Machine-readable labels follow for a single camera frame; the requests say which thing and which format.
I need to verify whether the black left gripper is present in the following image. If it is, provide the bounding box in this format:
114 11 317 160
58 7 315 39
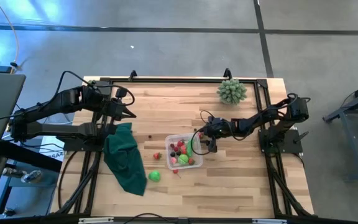
106 98 137 122

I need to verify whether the potted faux green plant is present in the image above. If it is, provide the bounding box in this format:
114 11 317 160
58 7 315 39
216 78 248 106

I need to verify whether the clear plastic tupperware container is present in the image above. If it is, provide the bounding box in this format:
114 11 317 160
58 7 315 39
165 133 204 170

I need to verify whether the white bracket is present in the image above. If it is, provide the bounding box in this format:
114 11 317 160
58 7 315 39
252 218 287 224
78 217 114 224

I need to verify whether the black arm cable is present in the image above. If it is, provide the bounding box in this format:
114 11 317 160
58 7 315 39
53 70 135 107
190 128 211 156

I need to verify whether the silver metal can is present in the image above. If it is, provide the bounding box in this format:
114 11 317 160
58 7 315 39
20 169 44 184

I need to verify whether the yellow cable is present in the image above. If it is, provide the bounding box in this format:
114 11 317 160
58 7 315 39
0 0 20 74

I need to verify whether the white printed sheet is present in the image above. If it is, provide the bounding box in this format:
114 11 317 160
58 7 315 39
39 129 68 162

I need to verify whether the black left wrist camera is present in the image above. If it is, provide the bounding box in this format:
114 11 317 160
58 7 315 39
115 87 129 99

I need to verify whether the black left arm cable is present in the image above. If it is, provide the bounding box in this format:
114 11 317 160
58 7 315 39
53 70 135 107

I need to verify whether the brown bottle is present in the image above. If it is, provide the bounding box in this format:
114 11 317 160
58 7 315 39
1 167 22 178

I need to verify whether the green toy pear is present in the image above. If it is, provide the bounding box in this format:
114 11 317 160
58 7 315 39
148 170 162 183

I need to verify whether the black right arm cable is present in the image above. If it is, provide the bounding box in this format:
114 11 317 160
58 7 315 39
190 128 211 156

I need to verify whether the dark green cloth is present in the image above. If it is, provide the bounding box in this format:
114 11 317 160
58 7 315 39
103 122 149 197

